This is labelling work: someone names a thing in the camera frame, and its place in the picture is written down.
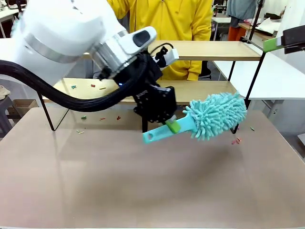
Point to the person in yellow hoodie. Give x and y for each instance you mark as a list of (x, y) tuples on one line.
[(171, 19)]

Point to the brown cardboard box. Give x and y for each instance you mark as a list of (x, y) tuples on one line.
[(25, 106)]

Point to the yellow paper scrap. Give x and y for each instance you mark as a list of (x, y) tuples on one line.
[(79, 132)]

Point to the grey stool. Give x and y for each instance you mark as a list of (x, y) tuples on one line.
[(4, 114)]

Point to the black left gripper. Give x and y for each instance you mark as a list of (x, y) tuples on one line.
[(157, 105)]

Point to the white paper sheet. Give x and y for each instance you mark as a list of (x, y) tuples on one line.
[(269, 23)]

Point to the white background desk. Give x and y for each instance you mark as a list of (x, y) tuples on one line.
[(7, 14)]

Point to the black stand pole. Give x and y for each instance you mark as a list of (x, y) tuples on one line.
[(256, 19)]

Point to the grey background table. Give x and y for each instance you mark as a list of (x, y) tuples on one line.
[(220, 23)]

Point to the teal microfibre duster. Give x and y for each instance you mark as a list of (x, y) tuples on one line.
[(214, 114)]

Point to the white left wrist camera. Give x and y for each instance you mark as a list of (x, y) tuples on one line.
[(172, 56)]

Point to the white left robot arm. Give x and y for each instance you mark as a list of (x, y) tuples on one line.
[(64, 28)]

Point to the orange trousers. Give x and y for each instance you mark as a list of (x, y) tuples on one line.
[(234, 33)]

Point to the wooden background desk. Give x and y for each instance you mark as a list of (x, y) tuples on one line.
[(264, 35)]

